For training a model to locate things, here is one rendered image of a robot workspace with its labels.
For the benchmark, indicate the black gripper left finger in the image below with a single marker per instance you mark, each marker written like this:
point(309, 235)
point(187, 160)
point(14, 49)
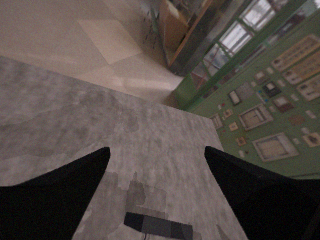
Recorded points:
point(51, 206)

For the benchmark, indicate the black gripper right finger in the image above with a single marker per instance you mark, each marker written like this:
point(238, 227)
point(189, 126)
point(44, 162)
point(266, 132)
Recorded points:
point(268, 206)

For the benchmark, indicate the black cooling fan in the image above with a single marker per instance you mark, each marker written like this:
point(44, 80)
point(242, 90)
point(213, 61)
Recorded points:
point(157, 226)

